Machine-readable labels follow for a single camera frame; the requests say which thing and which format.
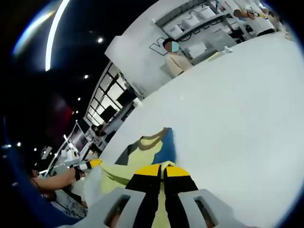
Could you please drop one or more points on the white paper cup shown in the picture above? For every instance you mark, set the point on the white paper cup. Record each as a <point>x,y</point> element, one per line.
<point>137,103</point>

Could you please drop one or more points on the grey chair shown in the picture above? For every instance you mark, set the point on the grey chair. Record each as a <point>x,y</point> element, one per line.
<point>221,41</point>

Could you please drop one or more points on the white storage box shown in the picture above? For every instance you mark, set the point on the white storage box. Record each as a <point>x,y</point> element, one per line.
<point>191,21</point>
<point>175,31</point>
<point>206,13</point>

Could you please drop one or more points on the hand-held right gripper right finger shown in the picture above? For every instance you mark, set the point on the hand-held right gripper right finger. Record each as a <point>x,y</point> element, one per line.
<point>202,209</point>

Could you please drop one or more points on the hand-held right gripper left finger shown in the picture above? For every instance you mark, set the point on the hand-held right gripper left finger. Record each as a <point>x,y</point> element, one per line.
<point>114,209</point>

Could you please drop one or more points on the person's blue denim clothing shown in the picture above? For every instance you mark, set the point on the person's blue denim clothing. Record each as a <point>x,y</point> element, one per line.
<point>54,213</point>

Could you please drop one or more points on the long ceiling strip light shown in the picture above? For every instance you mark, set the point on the long ceiling strip light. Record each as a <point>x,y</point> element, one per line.
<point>53,35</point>

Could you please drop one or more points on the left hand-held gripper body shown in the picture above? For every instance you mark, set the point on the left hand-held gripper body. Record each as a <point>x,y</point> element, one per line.
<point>64,164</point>

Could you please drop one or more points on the black framed glass partition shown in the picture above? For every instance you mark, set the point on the black framed glass partition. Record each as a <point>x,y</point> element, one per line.
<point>112,91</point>

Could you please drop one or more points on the black computer monitor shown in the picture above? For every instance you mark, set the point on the black computer monitor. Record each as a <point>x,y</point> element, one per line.
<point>108,114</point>
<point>126,99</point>

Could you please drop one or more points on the red hanging screen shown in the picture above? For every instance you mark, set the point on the red hanging screen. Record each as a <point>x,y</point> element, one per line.
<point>61,114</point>

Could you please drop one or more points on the yellow garment blue grey sleeves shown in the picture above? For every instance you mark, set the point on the yellow garment blue grey sleeves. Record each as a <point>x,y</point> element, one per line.
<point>145,154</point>

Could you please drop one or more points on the grey metal shelf rack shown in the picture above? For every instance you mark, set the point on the grey metal shelf rack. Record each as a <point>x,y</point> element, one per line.
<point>180,12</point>

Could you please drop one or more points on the large silver computer monitor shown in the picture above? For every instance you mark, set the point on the large silver computer monitor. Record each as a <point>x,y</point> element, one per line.
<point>79,140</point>

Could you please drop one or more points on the round ceiling spotlights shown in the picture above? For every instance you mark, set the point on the round ceiling spotlights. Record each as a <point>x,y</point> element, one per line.
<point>100,40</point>

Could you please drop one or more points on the small white device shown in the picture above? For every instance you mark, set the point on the small white device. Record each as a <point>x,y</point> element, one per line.
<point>228,50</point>

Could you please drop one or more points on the pale yellow cloth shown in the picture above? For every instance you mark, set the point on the pale yellow cloth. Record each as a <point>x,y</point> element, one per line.
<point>216,56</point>

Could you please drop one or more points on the person's left hand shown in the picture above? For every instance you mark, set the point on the person's left hand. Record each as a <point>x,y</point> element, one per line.
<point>76,173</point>

